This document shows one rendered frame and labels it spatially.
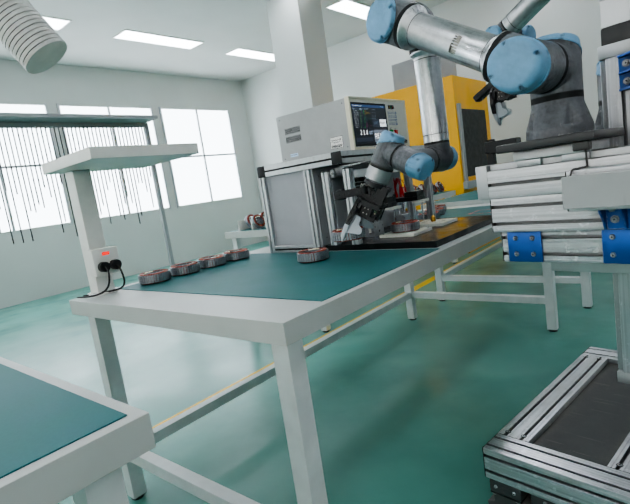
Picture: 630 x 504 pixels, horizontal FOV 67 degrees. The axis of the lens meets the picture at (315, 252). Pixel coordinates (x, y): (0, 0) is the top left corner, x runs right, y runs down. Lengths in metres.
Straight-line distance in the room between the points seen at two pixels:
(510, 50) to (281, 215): 1.13
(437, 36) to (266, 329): 0.83
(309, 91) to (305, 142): 3.99
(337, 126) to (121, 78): 7.07
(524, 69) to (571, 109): 0.19
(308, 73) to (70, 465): 5.62
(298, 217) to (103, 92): 6.87
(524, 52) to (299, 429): 0.94
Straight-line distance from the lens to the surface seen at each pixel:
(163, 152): 1.60
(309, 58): 6.11
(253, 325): 1.02
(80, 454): 0.66
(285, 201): 1.94
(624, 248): 1.30
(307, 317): 1.00
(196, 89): 9.56
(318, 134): 1.97
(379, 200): 1.47
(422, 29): 1.35
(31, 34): 1.91
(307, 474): 1.15
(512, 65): 1.18
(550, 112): 1.29
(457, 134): 5.52
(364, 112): 1.95
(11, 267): 7.65
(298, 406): 1.07
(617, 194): 1.12
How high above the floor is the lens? 1.01
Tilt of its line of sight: 8 degrees down
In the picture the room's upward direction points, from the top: 8 degrees counter-clockwise
